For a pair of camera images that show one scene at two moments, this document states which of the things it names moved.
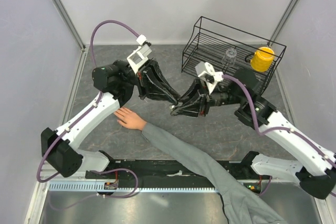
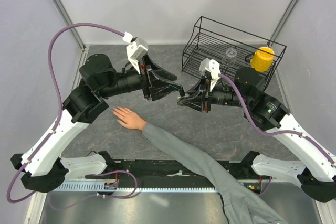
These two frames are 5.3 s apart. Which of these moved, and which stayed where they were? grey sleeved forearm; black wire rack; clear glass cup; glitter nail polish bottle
Moved: glitter nail polish bottle
Stayed: grey sleeved forearm; clear glass cup; black wire rack
